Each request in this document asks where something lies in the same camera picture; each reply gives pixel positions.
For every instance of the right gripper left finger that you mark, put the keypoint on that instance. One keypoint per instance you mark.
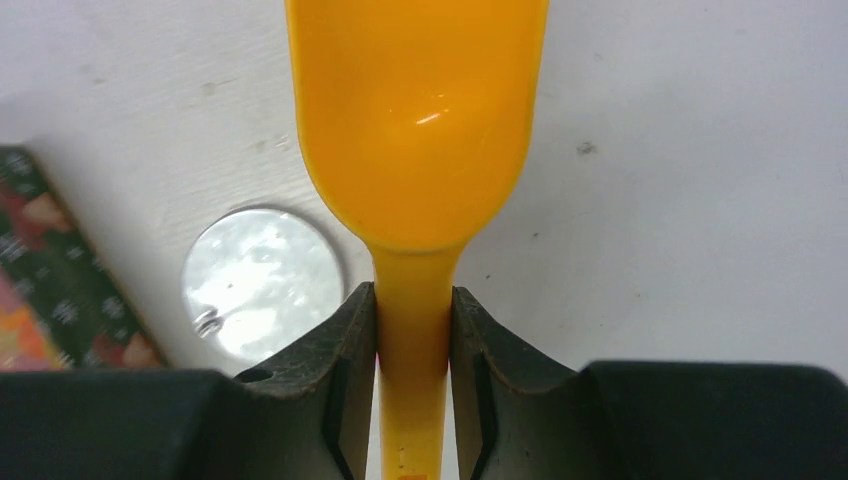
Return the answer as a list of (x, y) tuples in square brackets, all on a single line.
[(304, 413)]

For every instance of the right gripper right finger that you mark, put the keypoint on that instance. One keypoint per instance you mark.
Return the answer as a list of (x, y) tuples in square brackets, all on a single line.
[(519, 414)]

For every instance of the tin box of gummy candies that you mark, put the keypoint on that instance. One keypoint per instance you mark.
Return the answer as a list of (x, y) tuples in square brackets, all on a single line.
[(59, 307)]

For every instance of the orange plastic scoop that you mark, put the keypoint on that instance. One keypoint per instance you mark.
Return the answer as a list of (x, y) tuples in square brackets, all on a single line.
[(414, 119)]

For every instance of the clear round lid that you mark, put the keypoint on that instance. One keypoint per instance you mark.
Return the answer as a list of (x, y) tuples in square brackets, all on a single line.
[(258, 279)]

